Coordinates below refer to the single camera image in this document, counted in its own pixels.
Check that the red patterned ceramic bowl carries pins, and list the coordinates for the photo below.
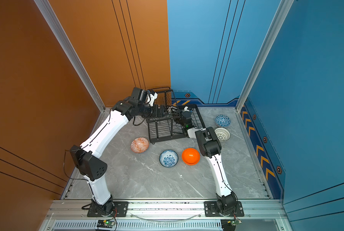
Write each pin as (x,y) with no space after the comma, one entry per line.
(139,145)

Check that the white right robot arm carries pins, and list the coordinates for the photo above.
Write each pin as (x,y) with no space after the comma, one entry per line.
(210,148)

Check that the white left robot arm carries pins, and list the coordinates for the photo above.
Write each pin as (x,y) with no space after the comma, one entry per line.
(86,157)

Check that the orange plastic bowl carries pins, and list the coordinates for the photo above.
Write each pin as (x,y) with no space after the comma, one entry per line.
(190,156)

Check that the dark blue patterned bowl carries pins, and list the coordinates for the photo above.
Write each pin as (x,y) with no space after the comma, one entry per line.
(222,121)

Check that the white lattice patterned bowl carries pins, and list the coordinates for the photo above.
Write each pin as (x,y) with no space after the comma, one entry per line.
(222,134)

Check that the circuit board right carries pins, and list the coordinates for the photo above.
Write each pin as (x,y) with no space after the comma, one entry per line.
(230,224)

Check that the green circuit board left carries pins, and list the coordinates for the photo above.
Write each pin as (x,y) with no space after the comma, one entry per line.
(106,225)

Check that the black wire dish rack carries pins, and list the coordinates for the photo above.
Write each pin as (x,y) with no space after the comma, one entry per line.
(173,117)

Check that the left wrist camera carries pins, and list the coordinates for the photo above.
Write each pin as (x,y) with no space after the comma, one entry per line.
(151,97)

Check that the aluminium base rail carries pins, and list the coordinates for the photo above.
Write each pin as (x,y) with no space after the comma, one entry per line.
(167,215)

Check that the aluminium corner post right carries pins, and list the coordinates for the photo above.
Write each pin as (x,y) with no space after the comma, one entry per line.
(272,33)

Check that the aluminium corner post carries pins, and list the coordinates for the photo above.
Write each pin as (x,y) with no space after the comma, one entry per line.
(53,22)
(272,33)

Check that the aluminium corner post left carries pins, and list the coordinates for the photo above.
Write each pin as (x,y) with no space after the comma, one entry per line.
(53,22)

